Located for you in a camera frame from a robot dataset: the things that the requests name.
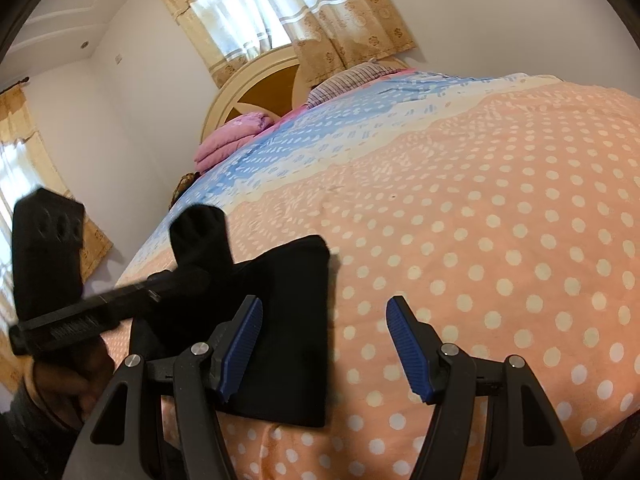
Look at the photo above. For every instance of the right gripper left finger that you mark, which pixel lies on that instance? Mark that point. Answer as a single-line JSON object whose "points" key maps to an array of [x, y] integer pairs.
{"points": [[123, 437]]}

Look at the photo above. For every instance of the person's left hand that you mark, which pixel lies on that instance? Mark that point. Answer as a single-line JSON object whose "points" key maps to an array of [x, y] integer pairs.
{"points": [[67, 384]]}

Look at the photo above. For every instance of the beige side window curtain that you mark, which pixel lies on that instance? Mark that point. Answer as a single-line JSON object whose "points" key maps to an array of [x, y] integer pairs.
{"points": [[25, 166]]}

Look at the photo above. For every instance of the polka dot bed cover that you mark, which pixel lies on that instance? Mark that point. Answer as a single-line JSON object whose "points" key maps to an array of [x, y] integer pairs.
{"points": [[505, 210]]}

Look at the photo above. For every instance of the folded pink blanket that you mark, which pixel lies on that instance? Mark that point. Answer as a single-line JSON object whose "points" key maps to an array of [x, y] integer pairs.
{"points": [[229, 138]]}

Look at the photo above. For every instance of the cream wooden headboard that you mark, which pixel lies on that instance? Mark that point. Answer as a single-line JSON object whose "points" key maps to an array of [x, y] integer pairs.
{"points": [[272, 83]]}

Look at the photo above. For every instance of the beige curtain behind headboard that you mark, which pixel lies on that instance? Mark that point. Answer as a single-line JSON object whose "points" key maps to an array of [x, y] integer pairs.
{"points": [[327, 36]]}

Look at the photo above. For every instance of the striped pillow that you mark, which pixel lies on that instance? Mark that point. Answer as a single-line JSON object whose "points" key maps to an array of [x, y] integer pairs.
{"points": [[348, 80]]}

